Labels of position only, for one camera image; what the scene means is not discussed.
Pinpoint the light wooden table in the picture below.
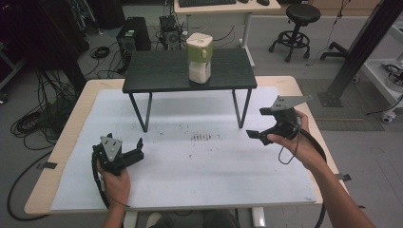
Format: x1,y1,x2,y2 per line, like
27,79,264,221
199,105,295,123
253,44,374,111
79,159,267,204
24,75,351,228

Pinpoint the white desk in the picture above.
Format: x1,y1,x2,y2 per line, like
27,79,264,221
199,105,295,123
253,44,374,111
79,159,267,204
173,0,282,68

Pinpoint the black round stool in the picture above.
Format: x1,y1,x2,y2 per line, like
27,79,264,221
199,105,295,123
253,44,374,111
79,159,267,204
268,3,321,64

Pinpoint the right gripper thick black cable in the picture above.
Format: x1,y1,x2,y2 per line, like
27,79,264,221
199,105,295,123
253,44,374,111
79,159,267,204
298,128,328,228

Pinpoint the black cable under desk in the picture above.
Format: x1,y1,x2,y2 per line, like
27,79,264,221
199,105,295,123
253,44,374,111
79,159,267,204
211,25,238,44

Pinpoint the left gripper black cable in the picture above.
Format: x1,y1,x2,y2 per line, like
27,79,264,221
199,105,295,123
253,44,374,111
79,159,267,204
90,151,110,209

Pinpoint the grey floor mat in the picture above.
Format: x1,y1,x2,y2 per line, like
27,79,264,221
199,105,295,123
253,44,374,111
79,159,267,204
297,78,386,133

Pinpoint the white table mat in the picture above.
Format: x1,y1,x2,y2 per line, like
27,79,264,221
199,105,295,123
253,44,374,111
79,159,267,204
50,85,317,213

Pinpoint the small black shelf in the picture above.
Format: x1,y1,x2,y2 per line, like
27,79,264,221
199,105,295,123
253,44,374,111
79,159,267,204
122,47,259,133

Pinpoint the black computer tower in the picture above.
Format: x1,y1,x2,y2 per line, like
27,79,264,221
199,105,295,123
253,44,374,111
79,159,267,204
115,16,152,58

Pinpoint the person's right hand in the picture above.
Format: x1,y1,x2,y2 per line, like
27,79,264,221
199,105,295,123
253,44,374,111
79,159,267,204
267,109,328,172

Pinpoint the person's left hand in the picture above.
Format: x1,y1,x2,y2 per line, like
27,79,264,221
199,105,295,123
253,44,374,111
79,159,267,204
96,160,132,209

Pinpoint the long black floor cable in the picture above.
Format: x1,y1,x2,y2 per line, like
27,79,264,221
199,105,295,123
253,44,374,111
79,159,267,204
6,151,53,222

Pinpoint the beige and green container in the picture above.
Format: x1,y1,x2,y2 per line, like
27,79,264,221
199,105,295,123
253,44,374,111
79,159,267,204
185,32,214,85

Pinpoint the grey metal frame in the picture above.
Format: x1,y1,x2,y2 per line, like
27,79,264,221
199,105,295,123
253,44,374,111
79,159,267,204
0,42,29,105

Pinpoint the open computer case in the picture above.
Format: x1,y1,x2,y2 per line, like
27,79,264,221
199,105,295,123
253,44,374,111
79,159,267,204
158,14,182,51

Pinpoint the thin black cable loop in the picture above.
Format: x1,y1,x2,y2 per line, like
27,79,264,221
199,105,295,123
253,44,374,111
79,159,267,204
278,132,300,165

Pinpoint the white cart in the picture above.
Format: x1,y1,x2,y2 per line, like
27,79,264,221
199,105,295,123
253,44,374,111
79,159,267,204
360,22,403,124

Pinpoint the black metal post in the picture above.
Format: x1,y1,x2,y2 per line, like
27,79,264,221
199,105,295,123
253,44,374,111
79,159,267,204
317,0,403,108

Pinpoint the coiled black cable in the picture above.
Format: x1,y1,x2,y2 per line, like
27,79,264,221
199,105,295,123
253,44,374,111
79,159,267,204
89,46,110,60

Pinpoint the black keyboard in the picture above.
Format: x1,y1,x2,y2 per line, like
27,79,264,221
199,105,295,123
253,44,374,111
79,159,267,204
178,0,238,9

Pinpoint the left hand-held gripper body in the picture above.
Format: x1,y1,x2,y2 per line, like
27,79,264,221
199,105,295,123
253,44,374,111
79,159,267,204
91,135,145,177

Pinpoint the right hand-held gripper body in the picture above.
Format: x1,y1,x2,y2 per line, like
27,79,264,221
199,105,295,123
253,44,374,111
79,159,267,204
258,94,314,146

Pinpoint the tangle of black floor cables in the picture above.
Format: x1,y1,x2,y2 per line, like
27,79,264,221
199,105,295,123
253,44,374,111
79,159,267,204
9,69,84,152

